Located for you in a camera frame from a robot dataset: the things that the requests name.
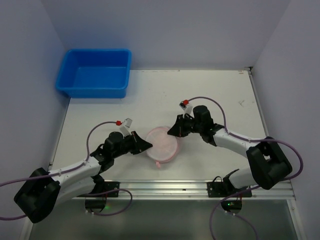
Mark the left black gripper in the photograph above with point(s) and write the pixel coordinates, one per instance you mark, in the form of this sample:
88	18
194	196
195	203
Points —
134	143

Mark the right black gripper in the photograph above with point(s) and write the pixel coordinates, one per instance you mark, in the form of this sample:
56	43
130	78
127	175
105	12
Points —
183	125

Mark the white mesh laundry bag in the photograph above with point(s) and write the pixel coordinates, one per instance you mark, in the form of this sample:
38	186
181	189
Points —
164	146

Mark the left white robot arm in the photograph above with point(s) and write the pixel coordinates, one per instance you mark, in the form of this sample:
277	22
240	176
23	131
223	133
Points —
44	190

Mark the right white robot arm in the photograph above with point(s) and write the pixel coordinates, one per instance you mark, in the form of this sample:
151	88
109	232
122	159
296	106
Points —
268	164

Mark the blue plastic bin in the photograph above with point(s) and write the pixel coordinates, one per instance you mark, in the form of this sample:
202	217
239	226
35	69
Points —
95	73

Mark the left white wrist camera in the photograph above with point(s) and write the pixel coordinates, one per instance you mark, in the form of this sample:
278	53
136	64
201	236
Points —
125	127

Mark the aluminium mounting rail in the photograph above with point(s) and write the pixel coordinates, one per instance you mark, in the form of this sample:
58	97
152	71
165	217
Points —
175	190

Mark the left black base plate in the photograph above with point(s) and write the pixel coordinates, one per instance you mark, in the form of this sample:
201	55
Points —
106	186

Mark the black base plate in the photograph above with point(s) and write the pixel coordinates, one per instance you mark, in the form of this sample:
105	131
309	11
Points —
217	190
106	186

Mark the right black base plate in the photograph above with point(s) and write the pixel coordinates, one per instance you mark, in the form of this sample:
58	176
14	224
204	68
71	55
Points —
217	190

